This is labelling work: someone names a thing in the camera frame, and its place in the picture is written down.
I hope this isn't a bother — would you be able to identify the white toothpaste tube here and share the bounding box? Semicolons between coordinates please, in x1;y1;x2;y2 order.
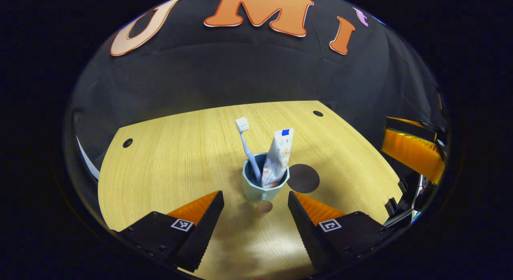
261;128;294;188

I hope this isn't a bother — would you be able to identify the light blue toothbrush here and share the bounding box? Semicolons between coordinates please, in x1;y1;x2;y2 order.
235;117;263;184

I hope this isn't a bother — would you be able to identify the black backdrop cloth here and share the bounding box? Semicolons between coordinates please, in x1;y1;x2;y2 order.
70;0;449;180

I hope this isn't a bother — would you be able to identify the wooden desktop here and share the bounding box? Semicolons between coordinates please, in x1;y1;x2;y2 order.
98;100;403;280

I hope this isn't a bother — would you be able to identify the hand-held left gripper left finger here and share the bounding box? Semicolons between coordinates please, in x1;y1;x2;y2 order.
110;191;225;272

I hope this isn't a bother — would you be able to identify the blue cup with wooden handle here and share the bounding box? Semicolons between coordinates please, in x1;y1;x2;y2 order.
242;152;290;218

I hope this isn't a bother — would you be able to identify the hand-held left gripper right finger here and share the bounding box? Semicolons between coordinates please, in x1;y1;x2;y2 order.
288;191;395;271

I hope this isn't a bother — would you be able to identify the dark brown round coaster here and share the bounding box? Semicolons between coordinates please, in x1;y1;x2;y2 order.
287;164;320;194

